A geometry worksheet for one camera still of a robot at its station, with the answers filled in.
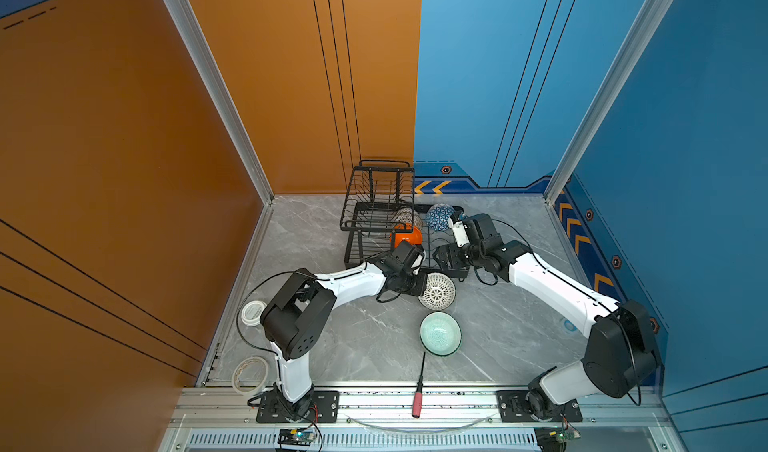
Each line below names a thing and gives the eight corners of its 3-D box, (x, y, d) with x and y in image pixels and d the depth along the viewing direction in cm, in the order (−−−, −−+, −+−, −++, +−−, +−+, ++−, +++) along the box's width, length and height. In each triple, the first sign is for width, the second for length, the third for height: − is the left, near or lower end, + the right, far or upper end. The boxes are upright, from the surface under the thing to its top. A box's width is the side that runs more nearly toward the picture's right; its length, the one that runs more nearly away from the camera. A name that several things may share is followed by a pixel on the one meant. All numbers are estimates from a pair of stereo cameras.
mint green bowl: (421, 359, 82) (422, 351, 77) (418, 320, 89) (420, 311, 84) (459, 359, 82) (464, 351, 77) (454, 320, 89) (458, 311, 84)
